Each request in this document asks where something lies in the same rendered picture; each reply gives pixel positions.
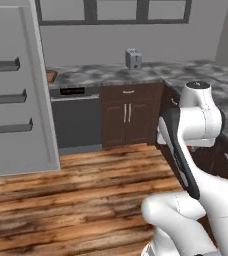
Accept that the dark framed window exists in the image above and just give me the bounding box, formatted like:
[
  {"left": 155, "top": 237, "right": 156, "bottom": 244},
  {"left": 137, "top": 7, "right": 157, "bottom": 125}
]
[{"left": 35, "top": 0, "right": 193, "bottom": 27}]

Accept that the dark grey door shelf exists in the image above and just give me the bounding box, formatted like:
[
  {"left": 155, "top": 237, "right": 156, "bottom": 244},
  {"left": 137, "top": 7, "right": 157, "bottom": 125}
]
[
  {"left": 0, "top": 117, "right": 34, "bottom": 136},
  {"left": 0, "top": 56, "right": 22, "bottom": 73},
  {"left": 0, "top": 88, "right": 28, "bottom": 106}
]

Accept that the dark grey dishwasher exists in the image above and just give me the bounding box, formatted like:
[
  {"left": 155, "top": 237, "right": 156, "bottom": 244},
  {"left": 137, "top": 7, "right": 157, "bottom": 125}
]
[{"left": 49, "top": 86, "right": 104, "bottom": 156}]

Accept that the dark brown cupboard door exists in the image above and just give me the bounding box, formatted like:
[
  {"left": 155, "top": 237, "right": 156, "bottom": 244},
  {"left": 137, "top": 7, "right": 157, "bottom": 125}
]
[
  {"left": 127, "top": 99, "right": 159, "bottom": 146},
  {"left": 101, "top": 101, "right": 129, "bottom": 148}
]

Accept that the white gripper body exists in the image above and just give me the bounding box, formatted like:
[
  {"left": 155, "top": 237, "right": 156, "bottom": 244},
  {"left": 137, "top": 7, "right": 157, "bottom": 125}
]
[{"left": 156, "top": 131, "right": 218, "bottom": 148}]

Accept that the grey fridge door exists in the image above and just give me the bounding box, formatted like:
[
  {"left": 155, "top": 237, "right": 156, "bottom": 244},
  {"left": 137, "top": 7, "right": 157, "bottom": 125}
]
[{"left": 0, "top": 0, "right": 62, "bottom": 178}]

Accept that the grey toaster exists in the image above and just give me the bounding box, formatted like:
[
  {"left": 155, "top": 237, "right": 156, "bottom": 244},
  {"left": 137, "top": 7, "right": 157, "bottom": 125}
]
[{"left": 124, "top": 48, "right": 143, "bottom": 71}]

